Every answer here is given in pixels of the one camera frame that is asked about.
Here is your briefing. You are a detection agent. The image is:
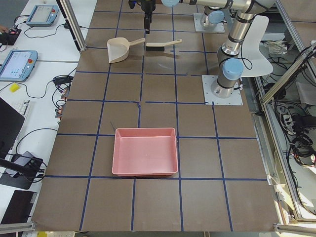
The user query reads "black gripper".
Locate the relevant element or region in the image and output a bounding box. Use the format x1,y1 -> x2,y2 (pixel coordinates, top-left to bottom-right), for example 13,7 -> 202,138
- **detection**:
140,0 -> 156,34

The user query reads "beige hand brush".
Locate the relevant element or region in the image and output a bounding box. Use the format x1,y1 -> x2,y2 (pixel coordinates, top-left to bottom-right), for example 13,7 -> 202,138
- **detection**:
146,39 -> 183,51

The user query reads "beige plastic dustpan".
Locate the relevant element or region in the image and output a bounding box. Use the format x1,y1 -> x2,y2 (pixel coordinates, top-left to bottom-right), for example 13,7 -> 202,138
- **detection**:
107,38 -> 145,63

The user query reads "pink plastic bin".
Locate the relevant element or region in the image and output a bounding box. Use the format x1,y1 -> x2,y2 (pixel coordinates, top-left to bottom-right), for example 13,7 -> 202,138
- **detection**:
112,128 -> 178,176

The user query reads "blue teach pendant far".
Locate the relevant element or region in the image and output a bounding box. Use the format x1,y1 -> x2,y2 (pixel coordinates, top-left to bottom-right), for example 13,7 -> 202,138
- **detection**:
26,5 -> 59,27

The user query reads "blue teach pendant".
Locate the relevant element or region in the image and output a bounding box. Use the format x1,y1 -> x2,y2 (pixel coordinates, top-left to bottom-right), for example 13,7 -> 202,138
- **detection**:
26,5 -> 59,27
0,49 -> 38,82

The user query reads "white plastic chair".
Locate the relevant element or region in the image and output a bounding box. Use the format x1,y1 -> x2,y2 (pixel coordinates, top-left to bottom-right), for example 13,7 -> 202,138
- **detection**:
238,15 -> 273,78

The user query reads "blue teach pendant near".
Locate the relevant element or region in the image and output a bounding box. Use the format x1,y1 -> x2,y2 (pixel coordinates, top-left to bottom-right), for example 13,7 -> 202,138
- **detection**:
0,49 -> 38,82

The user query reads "yellow sponge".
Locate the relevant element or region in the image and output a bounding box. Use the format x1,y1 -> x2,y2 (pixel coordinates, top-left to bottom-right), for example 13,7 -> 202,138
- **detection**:
9,83 -> 21,93

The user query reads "white keyboard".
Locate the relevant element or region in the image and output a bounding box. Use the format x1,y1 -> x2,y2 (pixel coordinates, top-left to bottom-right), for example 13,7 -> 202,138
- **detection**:
10,100 -> 31,117

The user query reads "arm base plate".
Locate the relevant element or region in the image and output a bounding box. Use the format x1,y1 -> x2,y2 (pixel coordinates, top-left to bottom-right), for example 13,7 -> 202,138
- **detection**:
201,75 -> 243,106
193,13 -> 225,34

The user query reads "aluminium frame post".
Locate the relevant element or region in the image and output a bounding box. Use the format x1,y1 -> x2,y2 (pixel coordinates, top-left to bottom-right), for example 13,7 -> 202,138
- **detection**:
56,0 -> 86,52

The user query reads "black camera stand base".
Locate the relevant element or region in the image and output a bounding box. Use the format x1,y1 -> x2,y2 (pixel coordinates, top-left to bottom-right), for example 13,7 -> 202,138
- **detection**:
0,152 -> 46,190

